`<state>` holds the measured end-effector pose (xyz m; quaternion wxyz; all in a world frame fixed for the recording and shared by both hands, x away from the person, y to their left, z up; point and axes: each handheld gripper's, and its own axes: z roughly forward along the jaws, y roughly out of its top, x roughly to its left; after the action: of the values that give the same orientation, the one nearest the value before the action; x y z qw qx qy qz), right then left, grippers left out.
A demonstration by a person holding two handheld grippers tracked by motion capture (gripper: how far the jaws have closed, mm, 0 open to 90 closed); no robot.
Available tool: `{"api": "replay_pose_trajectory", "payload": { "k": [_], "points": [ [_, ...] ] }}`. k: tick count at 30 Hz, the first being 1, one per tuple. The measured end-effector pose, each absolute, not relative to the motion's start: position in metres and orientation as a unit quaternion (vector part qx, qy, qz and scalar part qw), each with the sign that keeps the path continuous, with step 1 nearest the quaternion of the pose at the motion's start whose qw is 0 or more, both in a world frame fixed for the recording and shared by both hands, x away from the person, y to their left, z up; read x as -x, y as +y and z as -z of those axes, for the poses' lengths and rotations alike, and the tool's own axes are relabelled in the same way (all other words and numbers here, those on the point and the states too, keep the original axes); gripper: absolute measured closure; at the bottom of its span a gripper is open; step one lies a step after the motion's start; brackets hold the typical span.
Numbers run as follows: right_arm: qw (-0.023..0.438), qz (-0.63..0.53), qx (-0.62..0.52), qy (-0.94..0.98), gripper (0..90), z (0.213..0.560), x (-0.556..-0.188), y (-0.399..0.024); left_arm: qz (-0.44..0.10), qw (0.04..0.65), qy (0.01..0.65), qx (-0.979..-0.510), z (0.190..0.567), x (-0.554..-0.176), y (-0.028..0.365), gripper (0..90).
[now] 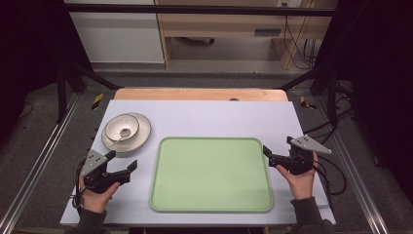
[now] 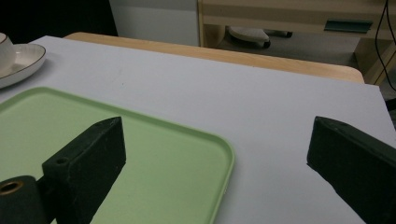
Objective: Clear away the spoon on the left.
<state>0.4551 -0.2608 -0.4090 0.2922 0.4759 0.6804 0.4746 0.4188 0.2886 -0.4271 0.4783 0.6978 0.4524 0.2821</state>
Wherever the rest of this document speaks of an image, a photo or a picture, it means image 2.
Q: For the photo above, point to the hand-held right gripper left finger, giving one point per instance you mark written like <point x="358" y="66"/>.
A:
<point x="85" y="168"/>

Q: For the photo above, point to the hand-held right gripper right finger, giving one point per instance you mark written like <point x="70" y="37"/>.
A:
<point x="355" y="168"/>

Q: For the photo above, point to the white table mat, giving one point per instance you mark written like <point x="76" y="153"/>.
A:
<point x="218" y="102"/>

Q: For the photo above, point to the white cup with dark rim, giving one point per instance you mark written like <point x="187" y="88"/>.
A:
<point x="5" y="53"/>

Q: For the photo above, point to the light green plastic tray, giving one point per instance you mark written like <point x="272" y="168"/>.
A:
<point x="174" y="174"/>

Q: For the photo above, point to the white saucer with dark rim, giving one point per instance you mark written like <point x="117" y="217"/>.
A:
<point x="23" y="63"/>

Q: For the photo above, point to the white wheeled chair base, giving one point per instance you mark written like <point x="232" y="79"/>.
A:
<point x="249" y="34"/>

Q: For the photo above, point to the beige wooden desk with drawer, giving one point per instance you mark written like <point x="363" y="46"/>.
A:
<point x="280" y="14"/>

